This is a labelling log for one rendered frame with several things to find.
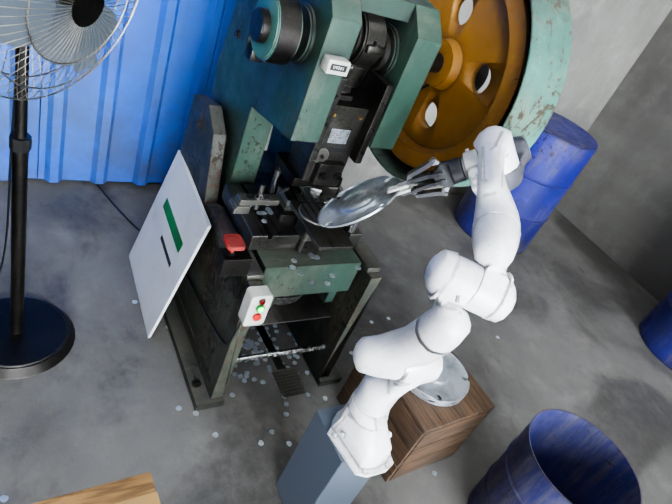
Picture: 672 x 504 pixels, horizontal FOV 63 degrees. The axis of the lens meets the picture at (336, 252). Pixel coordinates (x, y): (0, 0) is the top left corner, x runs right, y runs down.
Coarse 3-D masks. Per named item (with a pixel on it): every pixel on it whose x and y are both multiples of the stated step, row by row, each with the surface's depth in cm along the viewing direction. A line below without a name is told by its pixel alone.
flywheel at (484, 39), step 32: (448, 0) 184; (480, 0) 172; (512, 0) 158; (448, 32) 184; (480, 32) 173; (512, 32) 158; (448, 64) 180; (480, 64) 175; (512, 64) 159; (448, 96) 185; (480, 96) 174; (512, 96) 159; (416, 128) 199; (448, 128) 186; (480, 128) 169; (416, 160) 194
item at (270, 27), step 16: (272, 0) 144; (256, 16) 147; (272, 16) 144; (256, 32) 148; (272, 32) 145; (256, 48) 153; (272, 48) 146; (384, 48) 165; (384, 64) 168; (432, 64) 180
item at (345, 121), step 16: (352, 96) 174; (336, 112) 169; (352, 112) 172; (336, 128) 173; (352, 128) 176; (336, 144) 178; (352, 144) 181; (304, 160) 180; (320, 160) 178; (336, 160) 182; (304, 176) 181; (320, 176) 178; (336, 176) 182
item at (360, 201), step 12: (372, 180) 184; (384, 180) 179; (396, 180) 175; (348, 192) 185; (360, 192) 178; (372, 192) 174; (384, 192) 171; (396, 192) 167; (336, 204) 181; (348, 204) 174; (360, 204) 170; (372, 204) 167; (324, 216) 177; (336, 216) 172; (348, 216) 168; (360, 216) 164
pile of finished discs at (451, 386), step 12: (444, 360) 217; (456, 360) 219; (444, 372) 210; (456, 372) 214; (432, 384) 204; (444, 384) 206; (456, 384) 209; (468, 384) 211; (420, 396) 201; (432, 396) 199; (444, 396) 201; (456, 396) 204
